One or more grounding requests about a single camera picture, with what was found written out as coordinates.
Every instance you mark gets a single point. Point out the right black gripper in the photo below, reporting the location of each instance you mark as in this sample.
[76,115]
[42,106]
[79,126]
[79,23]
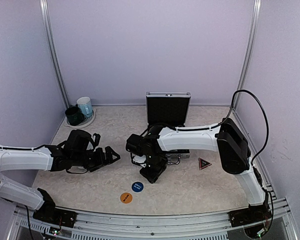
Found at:
[152,177]

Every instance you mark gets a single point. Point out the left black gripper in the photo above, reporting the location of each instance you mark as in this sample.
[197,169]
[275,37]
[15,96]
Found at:
[101,161]

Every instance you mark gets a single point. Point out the aluminium poker case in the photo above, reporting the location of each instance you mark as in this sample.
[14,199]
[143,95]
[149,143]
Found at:
[167,107]

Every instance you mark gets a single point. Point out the dark green mug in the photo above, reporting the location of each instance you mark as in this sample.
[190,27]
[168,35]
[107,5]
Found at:
[74,116]

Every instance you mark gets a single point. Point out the black triangular dealer button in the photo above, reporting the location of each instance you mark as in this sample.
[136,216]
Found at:
[203,163]

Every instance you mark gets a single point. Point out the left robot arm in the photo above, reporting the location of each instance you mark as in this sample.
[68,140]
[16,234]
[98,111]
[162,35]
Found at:
[33,158]

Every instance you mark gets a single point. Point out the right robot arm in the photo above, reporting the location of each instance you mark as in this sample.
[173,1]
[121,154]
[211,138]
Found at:
[227,140]

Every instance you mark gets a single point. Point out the blue small blind button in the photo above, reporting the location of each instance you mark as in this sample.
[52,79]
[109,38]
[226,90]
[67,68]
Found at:
[137,187]

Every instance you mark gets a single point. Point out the white round coaster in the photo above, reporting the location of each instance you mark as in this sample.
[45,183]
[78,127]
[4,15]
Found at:
[86,122]

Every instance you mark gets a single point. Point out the orange big blind button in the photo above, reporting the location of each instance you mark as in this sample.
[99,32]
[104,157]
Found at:
[126,198]

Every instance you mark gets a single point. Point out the light blue mug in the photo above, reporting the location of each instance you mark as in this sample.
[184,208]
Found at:
[85,105]

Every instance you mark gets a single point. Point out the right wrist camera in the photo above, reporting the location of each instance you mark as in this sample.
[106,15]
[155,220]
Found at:
[139,160]

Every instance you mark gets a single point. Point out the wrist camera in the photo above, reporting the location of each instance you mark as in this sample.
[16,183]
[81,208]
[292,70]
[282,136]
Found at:
[95,139]
[139,160]

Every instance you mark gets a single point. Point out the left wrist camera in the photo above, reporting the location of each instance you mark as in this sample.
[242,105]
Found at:
[95,139]

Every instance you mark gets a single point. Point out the aluminium front rail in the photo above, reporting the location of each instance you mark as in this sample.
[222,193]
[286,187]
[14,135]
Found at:
[103,226]

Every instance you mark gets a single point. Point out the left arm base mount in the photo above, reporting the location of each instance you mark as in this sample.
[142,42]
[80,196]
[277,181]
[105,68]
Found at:
[57,216]

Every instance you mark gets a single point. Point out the right aluminium post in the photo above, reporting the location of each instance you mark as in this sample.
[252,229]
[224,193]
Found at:
[250,43]

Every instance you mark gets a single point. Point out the aluminium post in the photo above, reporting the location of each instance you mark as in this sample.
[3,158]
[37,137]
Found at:
[49,34]
[250,43]

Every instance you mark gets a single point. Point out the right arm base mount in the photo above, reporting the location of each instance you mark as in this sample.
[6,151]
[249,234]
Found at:
[247,216]

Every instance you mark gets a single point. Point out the left aluminium post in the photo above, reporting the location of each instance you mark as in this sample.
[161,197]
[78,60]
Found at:
[49,34]

